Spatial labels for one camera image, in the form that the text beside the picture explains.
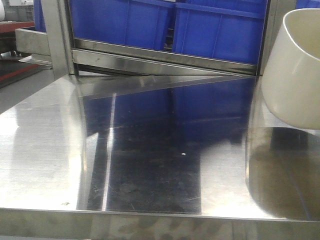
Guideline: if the blue crate right centre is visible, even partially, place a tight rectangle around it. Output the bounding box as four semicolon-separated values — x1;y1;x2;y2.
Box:
172;0;267;65

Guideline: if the blue crate left centre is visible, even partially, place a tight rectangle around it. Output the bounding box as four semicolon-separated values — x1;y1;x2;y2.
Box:
69;0;175;50

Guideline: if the blue crate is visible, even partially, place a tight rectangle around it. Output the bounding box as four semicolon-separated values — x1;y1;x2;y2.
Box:
69;0;175;50
295;0;320;9
33;0;46;33
172;0;267;65

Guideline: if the white plastic bin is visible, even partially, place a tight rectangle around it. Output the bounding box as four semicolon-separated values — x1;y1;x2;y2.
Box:
261;8;320;130

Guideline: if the stainless steel shelf frame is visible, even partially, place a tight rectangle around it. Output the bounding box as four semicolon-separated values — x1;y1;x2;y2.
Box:
15;0;288;78

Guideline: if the blue crate far right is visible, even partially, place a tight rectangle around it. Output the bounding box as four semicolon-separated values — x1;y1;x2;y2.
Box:
295;0;320;9

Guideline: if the blue crate far left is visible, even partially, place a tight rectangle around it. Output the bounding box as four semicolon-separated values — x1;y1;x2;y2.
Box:
33;0;46;33

